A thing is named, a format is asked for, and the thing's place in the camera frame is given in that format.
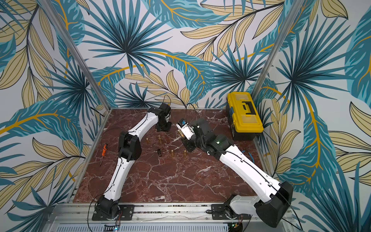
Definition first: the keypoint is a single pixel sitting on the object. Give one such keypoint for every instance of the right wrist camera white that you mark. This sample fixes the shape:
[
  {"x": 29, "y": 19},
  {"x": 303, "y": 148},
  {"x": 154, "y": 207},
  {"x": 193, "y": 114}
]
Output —
[{"x": 185, "y": 130}]

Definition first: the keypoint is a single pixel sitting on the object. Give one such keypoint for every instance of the aluminium corner post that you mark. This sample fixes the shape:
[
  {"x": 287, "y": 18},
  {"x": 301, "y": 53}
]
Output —
[
  {"x": 276, "y": 46},
  {"x": 66, "y": 37}
]

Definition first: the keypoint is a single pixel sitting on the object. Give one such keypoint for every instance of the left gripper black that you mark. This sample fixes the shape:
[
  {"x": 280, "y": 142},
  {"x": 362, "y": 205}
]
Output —
[{"x": 166, "y": 129}]

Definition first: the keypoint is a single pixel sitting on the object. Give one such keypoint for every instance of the aluminium frame rail front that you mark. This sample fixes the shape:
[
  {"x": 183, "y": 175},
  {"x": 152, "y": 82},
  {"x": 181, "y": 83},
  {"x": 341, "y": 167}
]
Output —
[{"x": 157, "y": 217}]

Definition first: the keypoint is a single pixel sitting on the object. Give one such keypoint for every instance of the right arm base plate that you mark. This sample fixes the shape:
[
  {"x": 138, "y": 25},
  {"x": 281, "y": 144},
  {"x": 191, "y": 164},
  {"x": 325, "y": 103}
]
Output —
[{"x": 222, "y": 212}]

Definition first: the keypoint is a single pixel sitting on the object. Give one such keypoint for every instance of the yellow black toolbox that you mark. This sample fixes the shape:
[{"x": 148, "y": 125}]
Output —
[{"x": 243, "y": 118}]

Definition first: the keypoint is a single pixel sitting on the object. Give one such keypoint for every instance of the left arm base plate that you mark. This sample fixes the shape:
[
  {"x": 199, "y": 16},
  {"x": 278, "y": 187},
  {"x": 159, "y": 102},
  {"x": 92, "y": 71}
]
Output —
[{"x": 118, "y": 212}]

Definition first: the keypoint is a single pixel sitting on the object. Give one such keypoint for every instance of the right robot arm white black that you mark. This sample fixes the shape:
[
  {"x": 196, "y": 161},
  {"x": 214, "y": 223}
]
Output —
[{"x": 273, "y": 198}]

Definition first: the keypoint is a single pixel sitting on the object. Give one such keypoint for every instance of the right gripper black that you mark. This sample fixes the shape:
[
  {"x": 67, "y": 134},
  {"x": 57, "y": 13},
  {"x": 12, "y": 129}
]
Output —
[{"x": 190, "y": 142}]

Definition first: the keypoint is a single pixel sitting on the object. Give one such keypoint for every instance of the orange handled screwdriver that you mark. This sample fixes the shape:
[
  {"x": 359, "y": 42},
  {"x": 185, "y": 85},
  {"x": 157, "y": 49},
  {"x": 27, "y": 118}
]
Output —
[{"x": 104, "y": 150}]

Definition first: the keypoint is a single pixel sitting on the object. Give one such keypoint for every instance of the aluminium corner post right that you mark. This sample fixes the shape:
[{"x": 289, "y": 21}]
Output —
[{"x": 276, "y": 46}]

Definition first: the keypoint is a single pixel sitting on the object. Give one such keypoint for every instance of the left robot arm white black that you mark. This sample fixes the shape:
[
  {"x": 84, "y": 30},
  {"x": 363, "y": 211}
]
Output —
[{"x": 129, "y": 150}]

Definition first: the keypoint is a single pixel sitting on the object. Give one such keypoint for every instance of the aluminium corner post left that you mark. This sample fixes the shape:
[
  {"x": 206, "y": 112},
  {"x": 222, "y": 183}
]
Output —
[{"x": 66, "y": 37}]

